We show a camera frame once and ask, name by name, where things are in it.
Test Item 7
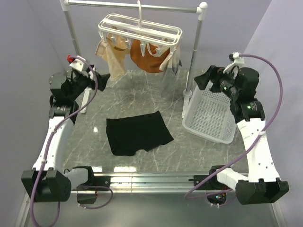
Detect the aluminium rail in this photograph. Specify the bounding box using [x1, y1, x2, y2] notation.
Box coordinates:
[25, 172, 276, 194]
[226, 70, 264, 171]

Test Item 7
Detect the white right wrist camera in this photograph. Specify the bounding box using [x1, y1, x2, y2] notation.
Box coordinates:
[223, 52, 245, 73]

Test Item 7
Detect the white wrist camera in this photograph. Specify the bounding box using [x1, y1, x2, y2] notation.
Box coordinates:
[67, 55, 93, 79]
[223, 52, 245, 73]

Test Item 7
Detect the aluminium front rail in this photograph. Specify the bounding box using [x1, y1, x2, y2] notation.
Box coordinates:
[25, 172, 276, 194]

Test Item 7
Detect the white plastic clip hanger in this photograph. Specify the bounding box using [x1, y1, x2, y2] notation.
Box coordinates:
[98, 1, 183, 57]

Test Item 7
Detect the aluminium right side rail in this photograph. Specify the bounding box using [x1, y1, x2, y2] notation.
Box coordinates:
[226, 70, 264, 171]

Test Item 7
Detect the beige hanging underwear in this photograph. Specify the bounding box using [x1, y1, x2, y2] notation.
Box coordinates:
[95, 33, 130, 81]

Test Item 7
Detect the white plastic laundry basket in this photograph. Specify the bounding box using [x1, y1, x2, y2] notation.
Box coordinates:
[182, 82, 236, 144]

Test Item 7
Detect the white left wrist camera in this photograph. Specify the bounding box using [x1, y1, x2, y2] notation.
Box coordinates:
[67, 55, 93, 79]

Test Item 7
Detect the black underwear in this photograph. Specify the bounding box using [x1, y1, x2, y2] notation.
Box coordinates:
[106, 111, 174, 157]

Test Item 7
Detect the white metal clothes rack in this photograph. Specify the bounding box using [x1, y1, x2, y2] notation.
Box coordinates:
[60, 0, 208, 118]

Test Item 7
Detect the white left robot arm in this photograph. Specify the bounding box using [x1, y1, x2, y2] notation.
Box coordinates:
[21, 70, 110, 202]

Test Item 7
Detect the orange hanging underwear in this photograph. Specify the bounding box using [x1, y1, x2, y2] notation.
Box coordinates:
[130, 39, 170, 73]

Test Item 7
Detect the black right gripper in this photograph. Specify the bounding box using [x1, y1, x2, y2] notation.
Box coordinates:
[194, 65, 240, 100]

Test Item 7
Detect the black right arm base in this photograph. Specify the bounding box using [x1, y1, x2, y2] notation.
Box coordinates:
[189, 165, 235, 205]

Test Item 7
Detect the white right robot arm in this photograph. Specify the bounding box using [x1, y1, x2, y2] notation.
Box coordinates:
[195, 65, 289, 205]

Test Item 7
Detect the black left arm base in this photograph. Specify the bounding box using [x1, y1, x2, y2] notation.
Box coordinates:
[76, 175, 114, 210]

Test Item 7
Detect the cream grey hanging underwear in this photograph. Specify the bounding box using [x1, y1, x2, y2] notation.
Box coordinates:
[160, 45, 182, 75]

